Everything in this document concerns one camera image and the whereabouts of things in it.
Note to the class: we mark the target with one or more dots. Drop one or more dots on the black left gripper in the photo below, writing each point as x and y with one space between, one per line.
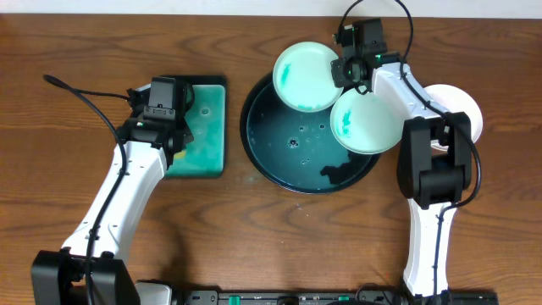
181 138

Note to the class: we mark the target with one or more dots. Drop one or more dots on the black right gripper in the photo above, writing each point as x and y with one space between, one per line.
339 74

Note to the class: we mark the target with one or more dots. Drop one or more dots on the mint plate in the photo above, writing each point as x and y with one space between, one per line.
302 77
365 124

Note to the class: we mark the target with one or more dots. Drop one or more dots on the white plate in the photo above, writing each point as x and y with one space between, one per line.
457 100

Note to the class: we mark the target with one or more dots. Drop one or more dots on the green yellow sponge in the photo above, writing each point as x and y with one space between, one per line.
181 154

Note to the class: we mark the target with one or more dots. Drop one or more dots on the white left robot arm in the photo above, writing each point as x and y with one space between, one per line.
91 265

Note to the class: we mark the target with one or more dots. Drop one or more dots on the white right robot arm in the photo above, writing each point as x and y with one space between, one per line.
437 162

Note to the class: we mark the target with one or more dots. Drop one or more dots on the black round tray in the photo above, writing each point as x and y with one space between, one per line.
297 150

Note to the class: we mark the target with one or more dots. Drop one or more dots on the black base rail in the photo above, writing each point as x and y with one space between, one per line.
275 298

